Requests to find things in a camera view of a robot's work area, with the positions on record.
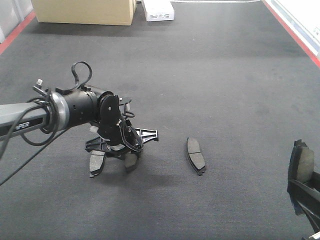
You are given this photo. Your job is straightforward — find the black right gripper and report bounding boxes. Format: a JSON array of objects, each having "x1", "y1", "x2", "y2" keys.
[{"x1": 286, "y1": 139, "x2": 320, "y2": 240}]

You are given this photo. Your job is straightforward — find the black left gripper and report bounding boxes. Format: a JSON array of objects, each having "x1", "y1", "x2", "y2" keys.
[{"x1": 85, "y1": 118, "x2": 159, "y2": 160}]

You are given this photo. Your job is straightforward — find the grey brake pad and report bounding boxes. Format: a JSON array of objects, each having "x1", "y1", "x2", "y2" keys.
[
  {"x1": 89, "y1": 150, "x2": 106, "y2": 178},
  {"x1": 187, "y1": 137, "x2": 206, "y2": 176},
  {"x1": 288, "y1": 139, "x2": 315, "y2": 184},
  {"x1": 124, "y1": 153, "x2": 138, "y2": 173}
]

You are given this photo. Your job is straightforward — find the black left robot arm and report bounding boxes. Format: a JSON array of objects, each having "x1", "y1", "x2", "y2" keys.
[{"x1": 0, "y1": 85, "x2": 159, "y2": 158}]

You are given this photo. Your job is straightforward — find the black conveyor belt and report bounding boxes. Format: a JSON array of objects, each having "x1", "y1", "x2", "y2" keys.
[{"x1": 0, "y1": 1, "x2": 320, "y2": 240}]

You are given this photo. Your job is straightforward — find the cardboard box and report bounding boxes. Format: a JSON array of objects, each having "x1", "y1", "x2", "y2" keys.
[{"x1": 31, "y1": 0, "x2": 137, "y2": 26}]

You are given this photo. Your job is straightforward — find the white printed box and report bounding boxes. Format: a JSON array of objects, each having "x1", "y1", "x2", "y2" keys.
[{"x1": 141, "y1": 0, "x2": 175, "y2": 22}]

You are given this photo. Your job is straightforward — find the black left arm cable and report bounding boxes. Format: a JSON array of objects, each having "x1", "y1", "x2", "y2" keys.
[{"x1": 0, "y1": 61, "x2": 145, "y2": 187}]

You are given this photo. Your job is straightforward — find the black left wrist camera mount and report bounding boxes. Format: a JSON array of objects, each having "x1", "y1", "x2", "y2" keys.
[{"x1": 119, "y1": 97, "x2": 136, "y2": 118}]

